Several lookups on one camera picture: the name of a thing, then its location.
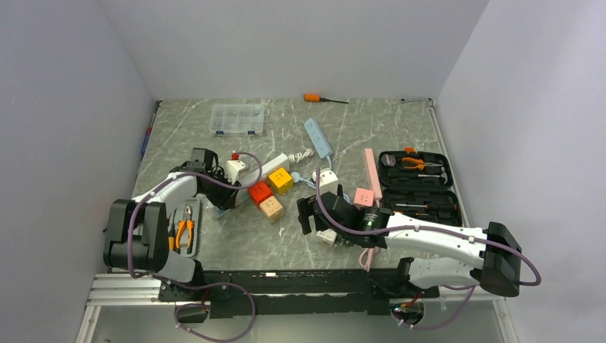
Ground beige cube socket adapter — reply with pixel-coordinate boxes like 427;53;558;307
259;196;284;223

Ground red cube socket adapter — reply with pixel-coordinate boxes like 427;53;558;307
247;181;273;207

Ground light blue power strip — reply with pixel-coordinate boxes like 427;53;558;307
304;118;333;159

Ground grey tool tray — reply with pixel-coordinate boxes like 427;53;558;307
168;197;202;258

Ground orange pliers in tray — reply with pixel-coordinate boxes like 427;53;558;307
175;219;194;253

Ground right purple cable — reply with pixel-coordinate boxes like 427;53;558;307
314;168;542;332

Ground purple cable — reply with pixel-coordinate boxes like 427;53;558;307
126;151;264;343
314;168;542;332

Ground pink cube socket adapter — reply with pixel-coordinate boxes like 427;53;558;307
353;188;374;209

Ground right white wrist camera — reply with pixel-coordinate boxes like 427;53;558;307
312;169;339;195

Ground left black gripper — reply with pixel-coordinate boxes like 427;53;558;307
201;169;242;211

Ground orange handled screwdriver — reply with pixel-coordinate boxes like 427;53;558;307
304;94;349;104

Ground black tool case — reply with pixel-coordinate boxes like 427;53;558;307
377;148;463;227

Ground white cube socket adapter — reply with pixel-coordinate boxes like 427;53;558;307
315;229;337;247

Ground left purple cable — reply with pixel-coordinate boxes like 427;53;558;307
126;151;264;343

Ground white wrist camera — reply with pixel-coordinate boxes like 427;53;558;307
312;169;339;195
224;152;249;184

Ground yellow cube socket adapter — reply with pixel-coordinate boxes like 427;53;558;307
268;167;294;195

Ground blue red pen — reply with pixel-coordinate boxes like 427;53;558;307
140;114;156;157

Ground white power strip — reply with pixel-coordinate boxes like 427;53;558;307
234;153;290;207

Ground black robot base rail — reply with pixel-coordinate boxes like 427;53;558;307
157;267;440;320

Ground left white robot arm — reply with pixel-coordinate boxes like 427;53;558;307
103;148;243;300

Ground clear plastic organizer box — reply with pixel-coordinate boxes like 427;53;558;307
209;104;267;136

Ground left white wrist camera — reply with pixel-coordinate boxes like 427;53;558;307
224;152;249;184

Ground orange pliers in case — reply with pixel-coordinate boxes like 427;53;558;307
400;157;444;174

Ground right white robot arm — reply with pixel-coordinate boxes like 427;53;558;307
297;192;523;297

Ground pink power strip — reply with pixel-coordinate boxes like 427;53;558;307
363;148;382;202

